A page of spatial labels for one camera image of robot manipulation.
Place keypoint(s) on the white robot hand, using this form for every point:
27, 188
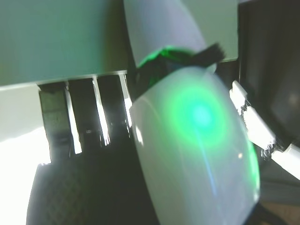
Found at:
199, 152

